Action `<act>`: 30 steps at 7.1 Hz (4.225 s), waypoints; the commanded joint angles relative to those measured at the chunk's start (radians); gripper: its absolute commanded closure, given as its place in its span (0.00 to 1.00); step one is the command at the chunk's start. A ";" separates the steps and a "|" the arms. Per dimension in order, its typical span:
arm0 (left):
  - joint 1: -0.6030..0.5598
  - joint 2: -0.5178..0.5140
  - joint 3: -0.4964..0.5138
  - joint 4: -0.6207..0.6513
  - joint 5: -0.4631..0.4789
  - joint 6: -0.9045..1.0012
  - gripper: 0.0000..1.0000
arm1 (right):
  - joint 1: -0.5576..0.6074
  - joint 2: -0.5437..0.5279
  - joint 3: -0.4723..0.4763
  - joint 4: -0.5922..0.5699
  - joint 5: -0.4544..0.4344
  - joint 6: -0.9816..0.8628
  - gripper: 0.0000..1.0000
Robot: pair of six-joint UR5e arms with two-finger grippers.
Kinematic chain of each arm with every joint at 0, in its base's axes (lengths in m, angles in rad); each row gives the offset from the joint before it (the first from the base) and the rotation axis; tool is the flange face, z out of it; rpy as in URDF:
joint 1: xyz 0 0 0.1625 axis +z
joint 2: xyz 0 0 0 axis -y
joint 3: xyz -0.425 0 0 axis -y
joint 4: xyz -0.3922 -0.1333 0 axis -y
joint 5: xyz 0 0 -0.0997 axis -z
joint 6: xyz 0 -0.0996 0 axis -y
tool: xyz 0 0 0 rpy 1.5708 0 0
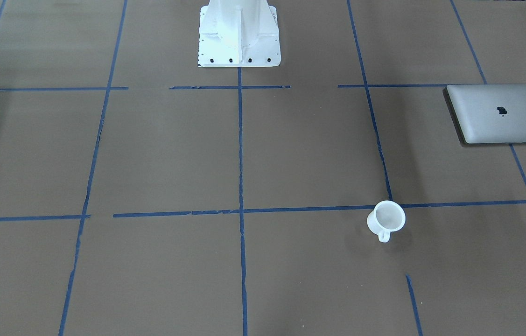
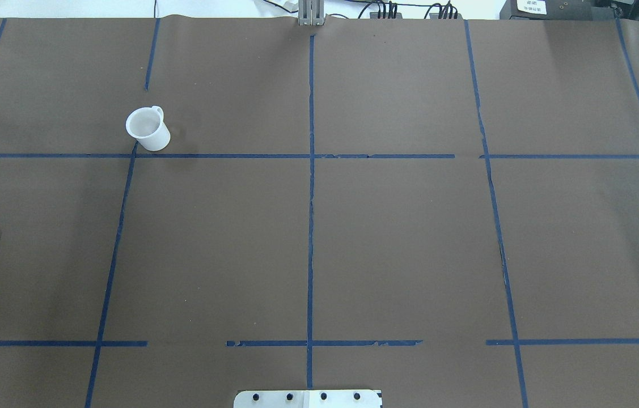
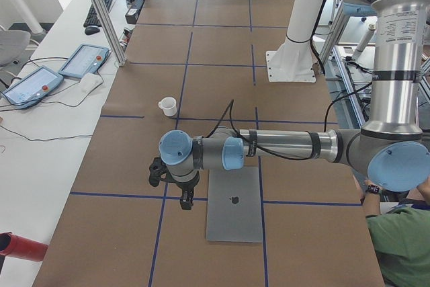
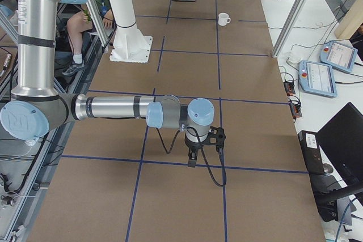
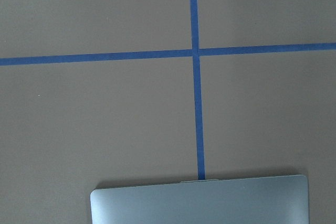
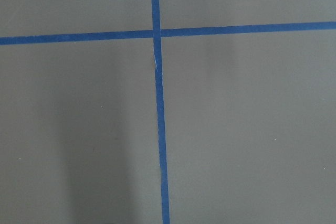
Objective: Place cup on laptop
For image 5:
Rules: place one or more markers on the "grey closed laptop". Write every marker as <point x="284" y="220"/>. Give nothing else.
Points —
<point x="277" y="199"/>

